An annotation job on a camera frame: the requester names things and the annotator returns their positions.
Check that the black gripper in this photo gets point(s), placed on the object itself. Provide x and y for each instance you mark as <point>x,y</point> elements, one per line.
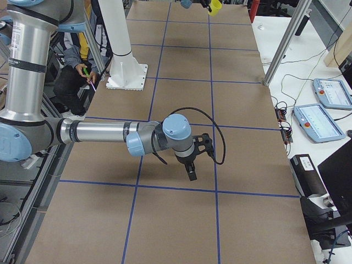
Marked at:
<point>184,160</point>

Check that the yellow plastic cup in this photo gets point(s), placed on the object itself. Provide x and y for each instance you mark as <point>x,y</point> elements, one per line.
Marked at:
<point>214,7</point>

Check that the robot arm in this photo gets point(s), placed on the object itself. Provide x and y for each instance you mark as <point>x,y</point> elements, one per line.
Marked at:
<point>25,131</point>
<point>187,3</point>

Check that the brown paper table mat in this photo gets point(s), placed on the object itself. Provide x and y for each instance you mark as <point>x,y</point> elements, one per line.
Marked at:
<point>111,207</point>

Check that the small electronics board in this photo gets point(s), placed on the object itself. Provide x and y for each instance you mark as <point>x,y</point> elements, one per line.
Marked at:
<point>284,126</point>

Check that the black box with label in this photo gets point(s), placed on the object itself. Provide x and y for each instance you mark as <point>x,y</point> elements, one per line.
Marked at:
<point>307,180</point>

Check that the near teach pendant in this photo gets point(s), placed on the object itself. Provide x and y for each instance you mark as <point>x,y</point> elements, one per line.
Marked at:
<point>316,122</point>

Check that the teach pendant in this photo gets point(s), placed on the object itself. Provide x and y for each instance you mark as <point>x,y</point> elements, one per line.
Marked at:
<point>316,122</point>
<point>332,93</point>

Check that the green pen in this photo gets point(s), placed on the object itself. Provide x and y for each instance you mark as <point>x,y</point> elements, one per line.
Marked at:
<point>85,72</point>

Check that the seated person in jacket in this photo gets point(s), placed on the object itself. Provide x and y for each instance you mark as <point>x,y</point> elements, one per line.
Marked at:
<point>77,55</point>

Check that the black computer monitor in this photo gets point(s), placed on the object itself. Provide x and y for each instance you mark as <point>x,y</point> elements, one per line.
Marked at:
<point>335,172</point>

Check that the far teach pendant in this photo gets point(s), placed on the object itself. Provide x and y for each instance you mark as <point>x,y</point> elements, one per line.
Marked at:
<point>332,93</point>

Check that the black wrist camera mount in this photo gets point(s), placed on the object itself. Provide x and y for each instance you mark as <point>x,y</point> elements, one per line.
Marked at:
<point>203,143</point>

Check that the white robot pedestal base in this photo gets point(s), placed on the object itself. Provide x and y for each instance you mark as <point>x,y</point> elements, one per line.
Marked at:
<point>125,72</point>

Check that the aluminium frame post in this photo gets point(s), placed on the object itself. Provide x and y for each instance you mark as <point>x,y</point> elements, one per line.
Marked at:
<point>286,39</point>

